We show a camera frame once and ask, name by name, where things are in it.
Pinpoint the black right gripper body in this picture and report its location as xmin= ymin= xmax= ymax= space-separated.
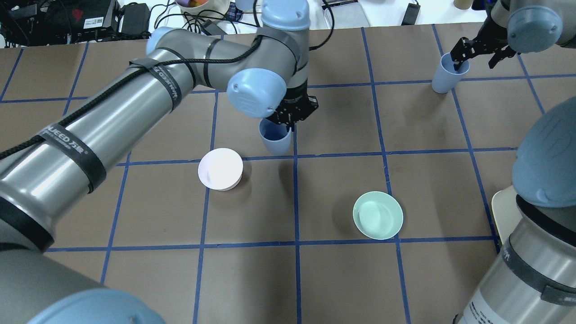
xmin=450 ymin=18 xmax=517 ymax=61

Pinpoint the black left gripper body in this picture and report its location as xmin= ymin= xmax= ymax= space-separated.
xmin=270 ymin=85 xmax=319 ymax=126

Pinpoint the light blue cup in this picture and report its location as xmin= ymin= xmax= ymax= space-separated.
xmin=432 ymin=53 xmax=470 ymax=94

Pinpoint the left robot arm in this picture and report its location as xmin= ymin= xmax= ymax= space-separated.
xmin=0 ymin=0 xmax=311 ymax=324

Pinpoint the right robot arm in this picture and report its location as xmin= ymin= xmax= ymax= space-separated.
xmin=439 ymin=0 xmax=576 ymax=324

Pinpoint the black power adapter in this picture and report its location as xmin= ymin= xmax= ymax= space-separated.
xmin=401 ymin=2 xmax=420 ymax=25

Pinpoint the pink bowl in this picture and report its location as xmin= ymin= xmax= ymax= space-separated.
xmin=198 ymin=148 xmax=243 ymax=191

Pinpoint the grey tray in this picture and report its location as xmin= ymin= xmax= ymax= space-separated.
xmin=322 ymin=0 xmax=372 ymax=29

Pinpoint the green bowl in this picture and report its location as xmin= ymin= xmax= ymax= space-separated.
xmin=352 ymin=191 xmax=405 ymax=240

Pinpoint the bowl of foam blocks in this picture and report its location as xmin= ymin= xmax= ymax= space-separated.
xmin=175 ymin=0 xmax=230 ymax=18

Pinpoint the cream toaster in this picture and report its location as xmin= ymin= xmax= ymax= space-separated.
xmin=491 ymin=186 xmax=521 ymax=243

